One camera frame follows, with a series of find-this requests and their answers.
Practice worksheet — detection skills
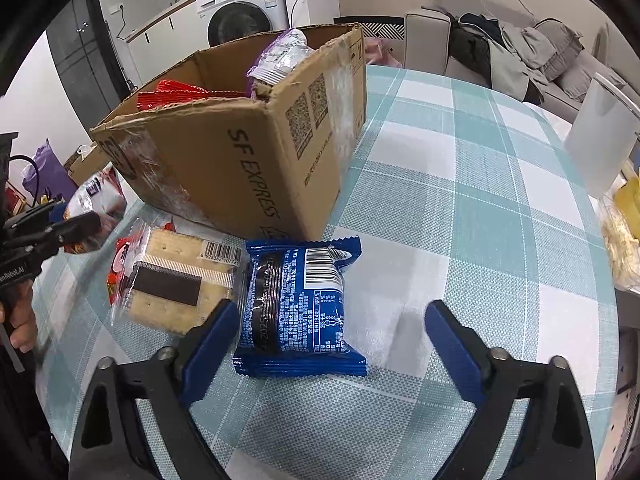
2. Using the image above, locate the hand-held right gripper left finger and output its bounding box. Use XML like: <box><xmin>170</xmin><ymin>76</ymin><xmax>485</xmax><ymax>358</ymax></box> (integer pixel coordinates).
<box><xmin>67</xmin><ymin>299</ymin><xmax>241</xmax><ymax>480</ymax></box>

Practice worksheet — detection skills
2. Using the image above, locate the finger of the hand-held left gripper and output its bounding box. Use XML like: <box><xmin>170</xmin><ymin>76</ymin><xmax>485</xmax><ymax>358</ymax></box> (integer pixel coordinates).
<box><xmin>2</xmin><ymin>201</ymin><xmax>68</xmax><ymax>233</ymax></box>
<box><xmin>30</xmin><ymin>211</ymin><xmax>102</xmax><ymax>256</ymax></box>

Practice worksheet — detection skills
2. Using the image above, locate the brown cardboard box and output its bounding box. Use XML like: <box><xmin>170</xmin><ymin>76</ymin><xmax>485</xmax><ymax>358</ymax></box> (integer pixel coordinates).
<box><xmin>90</xmin><ymin>22</ymin><xmax>368</xmax><ymax>243</ymax></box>

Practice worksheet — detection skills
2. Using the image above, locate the grey jacket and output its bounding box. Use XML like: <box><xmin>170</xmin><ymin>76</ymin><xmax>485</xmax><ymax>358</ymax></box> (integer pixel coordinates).
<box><xmin>487</xmin><ymin>22</ymin><xmax>558</xmax><ymax>103</ymax></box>

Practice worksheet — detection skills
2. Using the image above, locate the grey sofa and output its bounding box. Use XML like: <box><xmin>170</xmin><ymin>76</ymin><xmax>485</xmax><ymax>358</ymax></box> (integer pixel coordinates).
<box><xmin>404</xmin><ymin>0</ymin><xmax>640</xmax><ymax>126</ymax></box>

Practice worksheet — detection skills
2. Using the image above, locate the pink plastic bag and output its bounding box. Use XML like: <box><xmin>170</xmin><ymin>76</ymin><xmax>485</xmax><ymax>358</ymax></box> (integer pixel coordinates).
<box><xmin>364</xmin><ymin>37</ymin><xmax>403</xmax><ymax>68</ymax></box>

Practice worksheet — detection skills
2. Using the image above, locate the white red snack bag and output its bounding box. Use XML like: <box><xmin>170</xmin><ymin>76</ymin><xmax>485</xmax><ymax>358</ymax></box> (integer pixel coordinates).
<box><xmin>62</xmin><ymin>162</ymin><xmax>128</xmax><ymax>256</ymax></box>

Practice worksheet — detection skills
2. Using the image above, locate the patterned chair back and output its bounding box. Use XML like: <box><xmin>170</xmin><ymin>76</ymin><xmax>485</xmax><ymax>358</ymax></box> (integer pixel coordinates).
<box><xmin>334</xmin><ymin>16</ymin><xmax>405</xmax><ymax>41</ymax></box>

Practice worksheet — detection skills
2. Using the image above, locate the small cardboard box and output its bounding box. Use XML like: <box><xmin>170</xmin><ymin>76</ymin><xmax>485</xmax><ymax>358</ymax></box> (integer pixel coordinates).
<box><xmin>64</xmin><ymin>142</ymin><xmax>111</xmax><ymax>186</ymax></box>

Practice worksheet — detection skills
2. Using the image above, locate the white trash bin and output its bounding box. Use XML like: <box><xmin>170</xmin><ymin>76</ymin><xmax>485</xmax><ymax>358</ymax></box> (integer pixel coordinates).
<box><xmin>564</xmin><ymin>72</ymin><xmax>640</xmax><ymax>201</ymax></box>

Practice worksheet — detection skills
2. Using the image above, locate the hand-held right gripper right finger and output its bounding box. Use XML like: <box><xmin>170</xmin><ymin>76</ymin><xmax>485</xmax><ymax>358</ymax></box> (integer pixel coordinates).
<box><xmin>424</xmin><ymin>299</ymin><xmax>598</xmax><ymax>480</ymax></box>

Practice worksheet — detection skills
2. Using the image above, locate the grey pillow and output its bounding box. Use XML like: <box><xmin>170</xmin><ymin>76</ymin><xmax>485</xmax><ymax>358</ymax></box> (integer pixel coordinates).
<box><xmin>535</xmin><ymin>17</ymin><xmax>585</xmax><ymax>83</ymax></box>
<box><xmin>555</xmin><ymin>62</ymin><xmax>601</xmax><ymax>103</ymax></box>

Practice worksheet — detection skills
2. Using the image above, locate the teal checkered tablecloth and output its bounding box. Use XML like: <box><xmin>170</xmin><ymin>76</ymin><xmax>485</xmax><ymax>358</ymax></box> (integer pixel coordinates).
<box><xmin>30</xmin><ymin>65</ymin><xmax>618</xmax><ymax>480</ymax></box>

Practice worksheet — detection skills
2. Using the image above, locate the purple snack packet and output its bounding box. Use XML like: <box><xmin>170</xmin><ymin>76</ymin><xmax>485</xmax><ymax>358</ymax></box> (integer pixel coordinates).
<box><xmin>246</xmin><ymin>27</ymin><xmax>316</xmax><ymax>98</ymax></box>

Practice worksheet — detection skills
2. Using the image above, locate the yellow plastic bag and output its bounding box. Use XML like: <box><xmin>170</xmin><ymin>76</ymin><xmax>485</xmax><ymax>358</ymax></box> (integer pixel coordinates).
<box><xmin>612</xmin><ymin>175</ymin><xmax>640</xmax><ymax>241</ymax></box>

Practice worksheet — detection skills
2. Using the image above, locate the white kitchen cabinet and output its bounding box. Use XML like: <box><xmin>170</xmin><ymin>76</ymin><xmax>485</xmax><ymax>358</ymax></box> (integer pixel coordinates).
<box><xmin>125</xmin><ymin>7</ymin><xmax>211</xmax><ymax>86</ymax></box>

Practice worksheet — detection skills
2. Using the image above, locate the person's left hand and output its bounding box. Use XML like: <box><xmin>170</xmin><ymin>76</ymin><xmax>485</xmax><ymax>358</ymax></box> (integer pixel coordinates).
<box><xmin>0</xmin><ymin>280</ymin><xmax>38</xmax><ymax>353</ymax></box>

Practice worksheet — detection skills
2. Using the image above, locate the blue cookie packet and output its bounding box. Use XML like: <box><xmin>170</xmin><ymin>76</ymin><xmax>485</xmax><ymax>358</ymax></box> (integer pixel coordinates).
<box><xmin>232</xmin><ymin>236</ymin><xmax>368</xmax><ymax>378</ymax></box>

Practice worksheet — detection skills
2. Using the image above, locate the purple bag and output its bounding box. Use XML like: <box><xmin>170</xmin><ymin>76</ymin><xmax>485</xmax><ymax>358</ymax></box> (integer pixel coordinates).
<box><xmin>21</xmin><ymin>140</ymin><xmax>78</xmax><ymax>206</ymax></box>

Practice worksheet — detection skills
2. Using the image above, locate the clear cracker packet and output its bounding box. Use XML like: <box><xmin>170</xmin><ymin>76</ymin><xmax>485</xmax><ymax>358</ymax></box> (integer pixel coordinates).
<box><xmin>109</xmin><ymin>219</ymin><xmax>251</xmax><ymax>337</ymax></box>

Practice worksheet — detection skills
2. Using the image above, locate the clear bag of pastries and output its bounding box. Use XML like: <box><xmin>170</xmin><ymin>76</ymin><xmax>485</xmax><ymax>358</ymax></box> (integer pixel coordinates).
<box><xmin>597</xmin><ymin>194</ymin><xmax>640</xmax><ymax>292</ymax></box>

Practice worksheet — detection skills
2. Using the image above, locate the dark clothing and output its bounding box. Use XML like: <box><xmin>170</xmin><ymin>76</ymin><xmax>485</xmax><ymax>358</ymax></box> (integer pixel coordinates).
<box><xmin>447</xmin><ymin>12</ymin><xmax>506</xmax><ymax>88</ymax></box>

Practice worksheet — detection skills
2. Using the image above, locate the red chip bag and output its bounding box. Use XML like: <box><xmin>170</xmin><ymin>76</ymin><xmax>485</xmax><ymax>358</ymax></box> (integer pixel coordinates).
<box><xmin>136</xmin><ymin>79</ymin><xmax>251</xmax><ymax>113</ymax></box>

